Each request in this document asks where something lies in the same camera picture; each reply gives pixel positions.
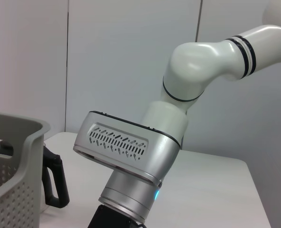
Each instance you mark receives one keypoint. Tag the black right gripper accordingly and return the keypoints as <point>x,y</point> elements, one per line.
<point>109,219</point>

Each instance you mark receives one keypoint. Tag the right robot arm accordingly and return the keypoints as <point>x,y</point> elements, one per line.
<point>190,71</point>

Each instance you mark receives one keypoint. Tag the grey-green perforated storage bin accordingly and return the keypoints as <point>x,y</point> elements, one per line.
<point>24,190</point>

